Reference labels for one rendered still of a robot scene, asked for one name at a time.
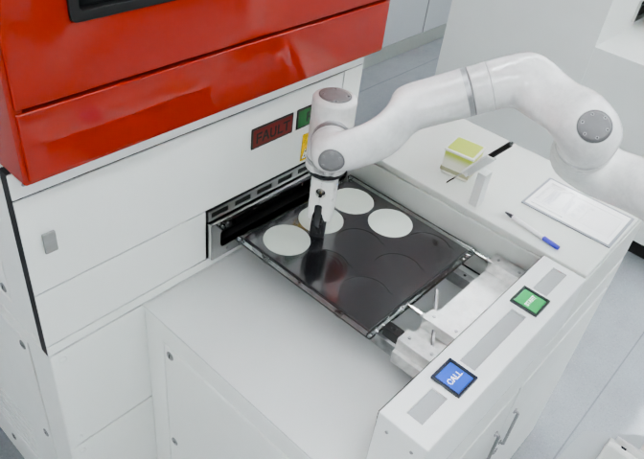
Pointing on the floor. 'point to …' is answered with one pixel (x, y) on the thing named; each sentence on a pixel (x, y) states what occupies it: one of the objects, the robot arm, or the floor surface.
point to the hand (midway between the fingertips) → (317, 227)
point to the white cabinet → (511, 417)
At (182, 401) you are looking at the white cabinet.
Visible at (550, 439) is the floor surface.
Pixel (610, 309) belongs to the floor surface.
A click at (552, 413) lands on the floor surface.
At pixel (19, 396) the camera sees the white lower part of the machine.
